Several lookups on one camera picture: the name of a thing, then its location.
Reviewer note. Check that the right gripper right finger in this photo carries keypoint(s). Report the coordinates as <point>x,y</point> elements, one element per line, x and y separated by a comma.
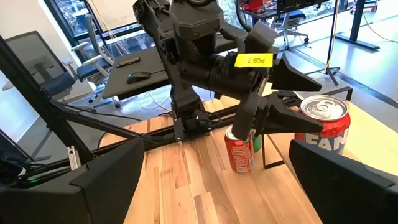
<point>348,193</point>

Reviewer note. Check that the red soda can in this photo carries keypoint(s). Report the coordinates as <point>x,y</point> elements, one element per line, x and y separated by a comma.
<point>239,155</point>

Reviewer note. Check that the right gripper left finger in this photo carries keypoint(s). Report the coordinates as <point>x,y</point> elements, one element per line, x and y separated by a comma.
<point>93,199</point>

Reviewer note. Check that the black framed window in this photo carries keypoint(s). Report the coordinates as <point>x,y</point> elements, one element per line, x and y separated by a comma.
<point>74,15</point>

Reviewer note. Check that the white frame office chair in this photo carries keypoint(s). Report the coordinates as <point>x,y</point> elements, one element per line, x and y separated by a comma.
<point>292,17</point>
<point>93,70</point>

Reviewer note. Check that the black tripod stand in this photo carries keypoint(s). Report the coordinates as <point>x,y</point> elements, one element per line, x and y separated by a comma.
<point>333,31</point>

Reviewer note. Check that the wooden shelf black metal frame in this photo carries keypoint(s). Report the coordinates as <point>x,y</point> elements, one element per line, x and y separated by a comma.
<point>373,140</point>

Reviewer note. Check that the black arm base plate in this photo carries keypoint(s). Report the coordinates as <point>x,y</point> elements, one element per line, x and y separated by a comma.
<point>180,132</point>

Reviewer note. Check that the grey office desk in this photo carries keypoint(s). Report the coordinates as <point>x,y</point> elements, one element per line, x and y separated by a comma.
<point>149,65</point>

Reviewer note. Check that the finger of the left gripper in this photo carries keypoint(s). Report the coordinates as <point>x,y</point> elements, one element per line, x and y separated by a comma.
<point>289,79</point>
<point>273,118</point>

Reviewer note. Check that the black computer mouse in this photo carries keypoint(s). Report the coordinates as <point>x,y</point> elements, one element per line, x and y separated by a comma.
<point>138,77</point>

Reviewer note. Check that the black mesh office chair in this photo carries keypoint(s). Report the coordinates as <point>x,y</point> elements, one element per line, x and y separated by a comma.
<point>37,59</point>

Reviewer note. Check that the black diagonal frame strut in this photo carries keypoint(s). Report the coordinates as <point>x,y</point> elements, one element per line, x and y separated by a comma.
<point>37,93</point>

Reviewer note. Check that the green soda can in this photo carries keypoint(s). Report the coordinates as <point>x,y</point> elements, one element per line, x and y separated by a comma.
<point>257,144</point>

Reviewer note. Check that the black aluminium table frame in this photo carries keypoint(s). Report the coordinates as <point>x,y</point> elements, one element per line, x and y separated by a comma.
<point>155,138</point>

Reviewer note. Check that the black computer monitor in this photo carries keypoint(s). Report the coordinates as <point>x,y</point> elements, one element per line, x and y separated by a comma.
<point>298,3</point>

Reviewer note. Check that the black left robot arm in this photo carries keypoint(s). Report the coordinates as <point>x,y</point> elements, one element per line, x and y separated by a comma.
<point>183,102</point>

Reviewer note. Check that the black flat device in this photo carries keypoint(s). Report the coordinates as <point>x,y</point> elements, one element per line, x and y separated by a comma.
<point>128,61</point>

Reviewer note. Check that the black desk leg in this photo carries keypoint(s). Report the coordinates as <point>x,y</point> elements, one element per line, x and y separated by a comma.
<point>357,21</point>

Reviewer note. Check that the red can blue white logo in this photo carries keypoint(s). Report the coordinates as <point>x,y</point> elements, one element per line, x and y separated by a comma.
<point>335,124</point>

